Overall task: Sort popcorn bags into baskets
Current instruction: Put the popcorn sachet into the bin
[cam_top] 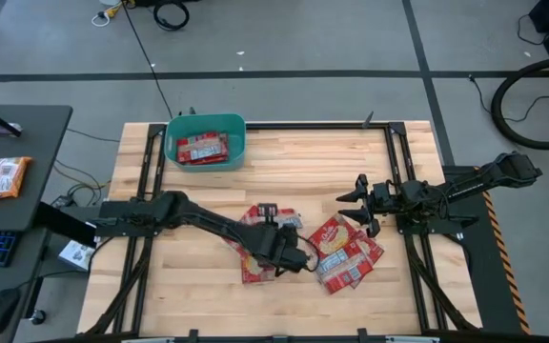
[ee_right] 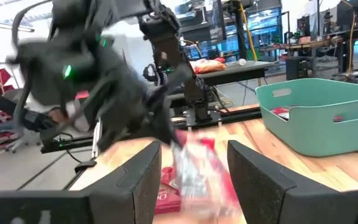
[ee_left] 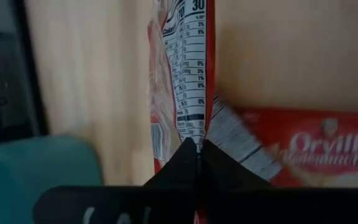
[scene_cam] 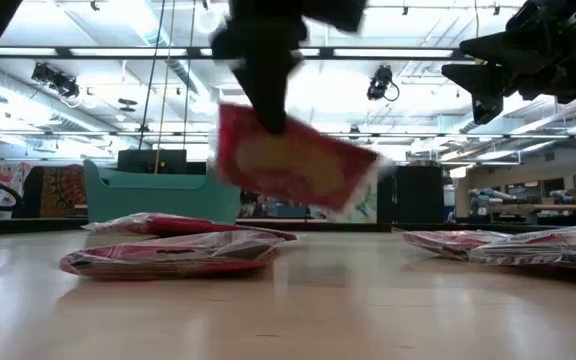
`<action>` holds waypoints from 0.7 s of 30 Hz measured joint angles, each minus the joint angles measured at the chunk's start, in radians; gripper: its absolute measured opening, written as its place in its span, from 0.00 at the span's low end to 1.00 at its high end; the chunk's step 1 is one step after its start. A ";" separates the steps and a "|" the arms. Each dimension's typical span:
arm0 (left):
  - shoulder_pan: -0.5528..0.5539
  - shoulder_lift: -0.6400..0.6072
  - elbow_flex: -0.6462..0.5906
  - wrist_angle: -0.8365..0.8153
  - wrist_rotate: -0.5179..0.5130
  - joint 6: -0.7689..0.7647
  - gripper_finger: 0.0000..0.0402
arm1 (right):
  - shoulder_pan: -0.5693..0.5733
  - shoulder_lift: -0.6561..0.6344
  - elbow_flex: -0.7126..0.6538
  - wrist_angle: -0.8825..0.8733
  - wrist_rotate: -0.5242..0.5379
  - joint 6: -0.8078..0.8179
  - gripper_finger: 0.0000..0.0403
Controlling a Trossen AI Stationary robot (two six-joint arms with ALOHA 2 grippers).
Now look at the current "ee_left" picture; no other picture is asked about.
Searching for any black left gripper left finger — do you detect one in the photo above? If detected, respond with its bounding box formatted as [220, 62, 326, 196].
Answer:
[32, 138, 198, 224]

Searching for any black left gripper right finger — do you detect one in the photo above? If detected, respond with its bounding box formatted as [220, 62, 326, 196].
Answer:
[201, 139, 358, 224]

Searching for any red popcorn bag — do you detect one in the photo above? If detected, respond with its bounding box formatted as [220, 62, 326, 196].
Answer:
[205, 93, 284, 183]
[147, 0, 216, 175]
[237, 106, 358, 189]

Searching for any teal plastic basket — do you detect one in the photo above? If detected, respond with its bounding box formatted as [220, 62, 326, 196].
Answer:
[0, 134, 104, 224]

